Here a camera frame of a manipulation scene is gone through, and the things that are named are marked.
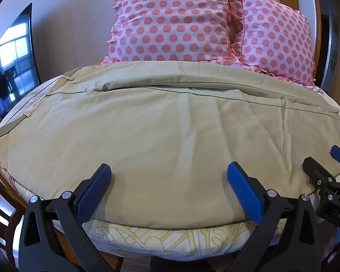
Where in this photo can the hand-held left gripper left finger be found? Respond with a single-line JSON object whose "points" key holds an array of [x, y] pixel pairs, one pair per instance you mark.
{"points": [[93, 194]]}

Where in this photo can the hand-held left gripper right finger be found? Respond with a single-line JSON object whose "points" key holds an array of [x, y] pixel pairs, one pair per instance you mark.
{"points": [[246, 194]]}

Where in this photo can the beige pants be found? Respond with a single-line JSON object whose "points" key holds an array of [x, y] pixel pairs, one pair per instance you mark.
{"points": [[164, 136]]}

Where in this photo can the yellow patterned bed sheet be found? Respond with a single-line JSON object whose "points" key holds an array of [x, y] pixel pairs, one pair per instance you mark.
{"points": [[158, 240]]}

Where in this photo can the pink polka dot pillow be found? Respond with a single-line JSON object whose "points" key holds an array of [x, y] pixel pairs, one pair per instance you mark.
{"points": [[172, 19], [277, 36]]}

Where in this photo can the wooden headboard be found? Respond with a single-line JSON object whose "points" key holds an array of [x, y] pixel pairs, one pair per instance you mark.
{"points": [[316, 19]]}

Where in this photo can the black flat television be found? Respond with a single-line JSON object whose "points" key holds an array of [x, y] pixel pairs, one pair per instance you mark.
{"points": [[12, 65]]}

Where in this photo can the wooden bed frame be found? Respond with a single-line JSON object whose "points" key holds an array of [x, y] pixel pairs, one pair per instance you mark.
{"points": [[1, 192]]}

